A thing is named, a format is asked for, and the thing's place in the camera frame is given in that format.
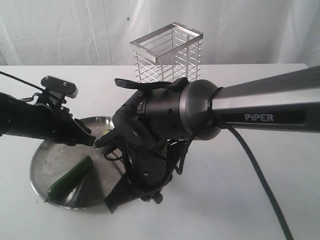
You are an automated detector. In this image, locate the green cucumber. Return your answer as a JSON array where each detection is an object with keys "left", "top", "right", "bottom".
[{"left": 44, "top": 155, "right": 94, "bottom": 203}]

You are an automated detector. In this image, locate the round stainless steel plate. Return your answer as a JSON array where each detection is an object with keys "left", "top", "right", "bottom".
[{"left": 29, "top": 115, "right": 131, "bottom": 210}]

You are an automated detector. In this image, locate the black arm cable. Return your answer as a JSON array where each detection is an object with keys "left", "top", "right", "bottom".
[
  {"left": 0, "top": 70, "right": 46, "bottom": 103},
  {"left": 103, "top": 77, "right": 295, "bottom": 240}
]

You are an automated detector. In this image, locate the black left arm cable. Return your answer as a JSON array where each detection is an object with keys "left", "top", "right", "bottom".
[{"left": 0, "top": 70, "right": 46, "bottom": 103}]

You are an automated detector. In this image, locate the cucumber slice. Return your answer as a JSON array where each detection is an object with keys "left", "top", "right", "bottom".
[{"left": 103, "top": 129, "right": 110, "bottom": 135}]

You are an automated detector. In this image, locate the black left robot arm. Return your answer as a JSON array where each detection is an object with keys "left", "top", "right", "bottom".
[{"left": 0, "top": 93, "right": 96, "bottom": 146}]

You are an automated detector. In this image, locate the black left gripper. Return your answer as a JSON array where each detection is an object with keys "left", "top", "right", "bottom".
[{"left": 34, "top": 104, "right": 96, "bottom": 146}]

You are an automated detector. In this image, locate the chrome wire utensil rack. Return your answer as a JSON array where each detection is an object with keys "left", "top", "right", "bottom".
[{"left": 129, "top": 22, "right": 203, "bottom": 83}]

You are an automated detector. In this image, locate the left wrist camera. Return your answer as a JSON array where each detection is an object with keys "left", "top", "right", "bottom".
[{"left": 40, "top": 75, "right": 78, "bottom": 105}]

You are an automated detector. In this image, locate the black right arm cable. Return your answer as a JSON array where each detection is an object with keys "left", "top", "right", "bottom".
[{"left": 103, "top": 77, "right": 295, "bottom": 240}]

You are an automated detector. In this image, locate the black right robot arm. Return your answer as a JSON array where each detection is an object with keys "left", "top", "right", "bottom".
[{"left": 100, "top": 66, "right": 320, "bottom": 212}]

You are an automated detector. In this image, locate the white backdrop curtain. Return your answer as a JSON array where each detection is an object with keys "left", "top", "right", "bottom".
[{"left": 0, "top": 0, "right": 320, "bottom": 67}]

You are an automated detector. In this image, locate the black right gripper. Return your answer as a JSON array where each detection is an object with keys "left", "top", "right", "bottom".
[{"left": 104, "top": 139, "right": 171, "bottom": 214}]

